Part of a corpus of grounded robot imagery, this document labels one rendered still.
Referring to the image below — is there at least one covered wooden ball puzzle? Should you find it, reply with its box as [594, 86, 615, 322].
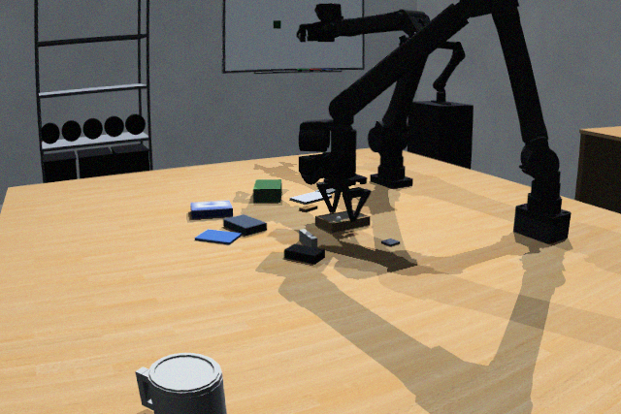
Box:
[315, 210, 371, 233]

